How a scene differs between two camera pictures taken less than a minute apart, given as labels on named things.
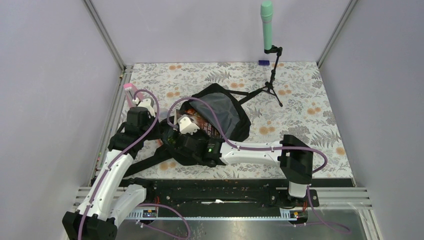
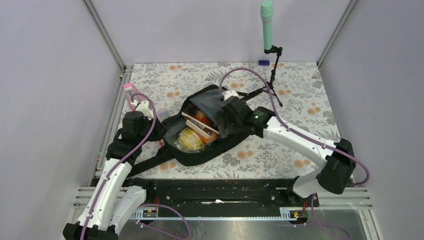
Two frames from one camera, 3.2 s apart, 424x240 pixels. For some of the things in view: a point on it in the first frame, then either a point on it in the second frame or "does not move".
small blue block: (263, 62) does not move
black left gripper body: (156, 133) does not move
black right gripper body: (200, 135) -> (234, 126)
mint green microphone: (266, 10) does not move
